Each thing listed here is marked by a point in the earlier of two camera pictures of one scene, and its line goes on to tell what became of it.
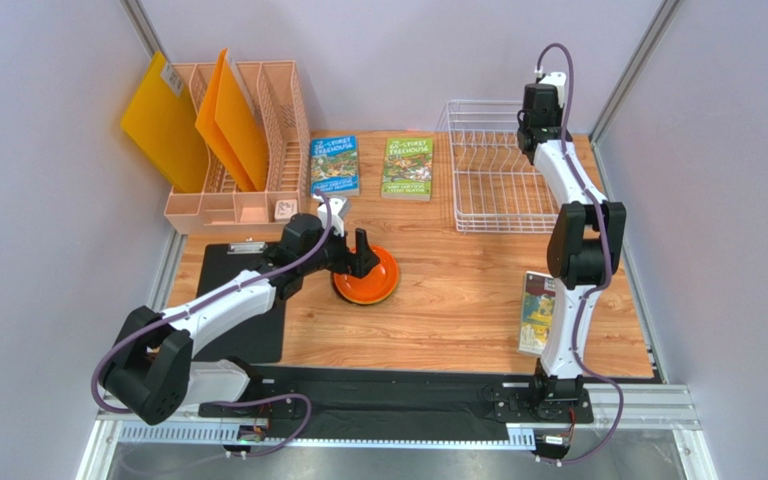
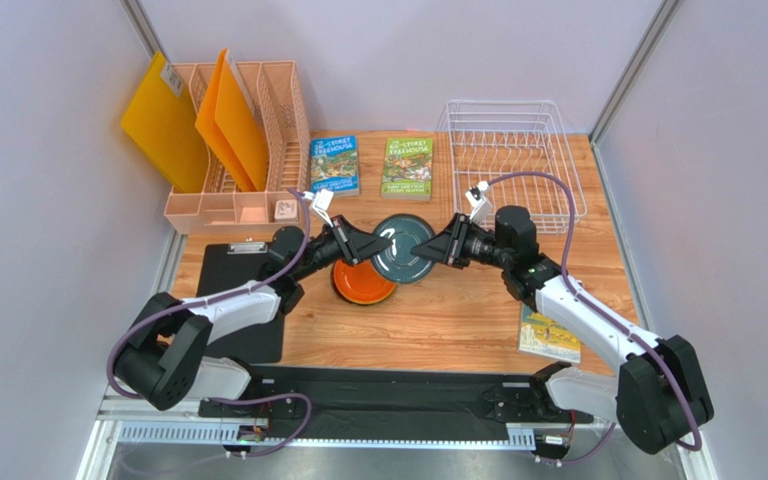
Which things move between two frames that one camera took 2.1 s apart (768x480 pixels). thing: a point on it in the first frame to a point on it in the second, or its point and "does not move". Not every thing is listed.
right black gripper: [529, 139] to [458, 241]
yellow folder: [163, 123] does not move
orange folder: [230, 123] does not move
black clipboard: [258, 341] does not move
